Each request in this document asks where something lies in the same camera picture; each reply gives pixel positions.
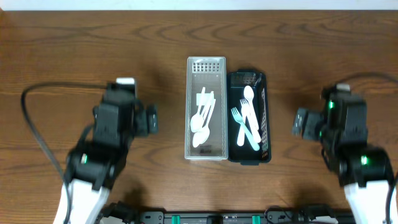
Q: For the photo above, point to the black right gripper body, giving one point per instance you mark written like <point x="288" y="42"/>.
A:
<point x="313" y="126"/>

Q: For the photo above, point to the white plastic spoon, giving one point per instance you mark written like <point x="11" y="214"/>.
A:
<point x="196" y="119"/>
<point x="199" y="133"/>
<point x="202" y="112"/>
<point x="206" y="127"/>

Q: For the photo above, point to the white plastic fork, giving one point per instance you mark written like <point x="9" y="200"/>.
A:
<point x="239" y="119"/>
<point x="241" y="134"/>
<point x="252" y="123"/>

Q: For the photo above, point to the white plastic utensil pinkish handle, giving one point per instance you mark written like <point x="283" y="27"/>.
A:
<point x="249" y="96"/>

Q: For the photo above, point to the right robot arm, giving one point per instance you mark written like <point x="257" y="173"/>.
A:
<point x="363" y="170"/>

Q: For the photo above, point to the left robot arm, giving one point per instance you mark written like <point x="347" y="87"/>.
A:
<point x="99" y="157"/>

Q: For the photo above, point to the white label in basket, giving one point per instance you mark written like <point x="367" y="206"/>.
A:
<point x="199" y="99"/>

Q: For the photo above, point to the black plastic basket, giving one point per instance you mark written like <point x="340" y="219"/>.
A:
<point x="257" y="81"/>

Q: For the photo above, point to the clear plastic basket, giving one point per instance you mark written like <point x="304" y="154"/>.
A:
<point x="210" y="142"/>

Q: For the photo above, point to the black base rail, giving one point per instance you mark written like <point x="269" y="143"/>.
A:
<point x="119" y="213"/>

